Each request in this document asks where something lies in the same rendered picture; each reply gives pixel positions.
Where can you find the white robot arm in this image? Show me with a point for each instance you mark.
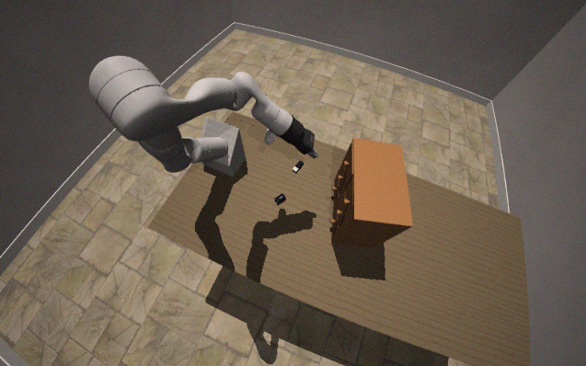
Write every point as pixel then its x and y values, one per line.
pixel 141 109

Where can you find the black and white eraser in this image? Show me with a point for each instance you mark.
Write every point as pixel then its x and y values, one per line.
pixel 298 165

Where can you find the black 9v battery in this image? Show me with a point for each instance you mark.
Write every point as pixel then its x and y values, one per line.
pixel 280 198

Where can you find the small brown wooden chest of drawers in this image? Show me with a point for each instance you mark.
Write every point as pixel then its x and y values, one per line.
pixel 381 206

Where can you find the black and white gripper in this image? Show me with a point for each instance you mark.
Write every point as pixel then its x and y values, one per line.
pixel 291 131

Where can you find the brown wooden drawer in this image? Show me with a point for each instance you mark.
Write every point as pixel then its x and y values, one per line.
pixel 348 163
pixel 341 178
pixel 335 221
pixel 336 190
pixel 341 213
pixel 349 199

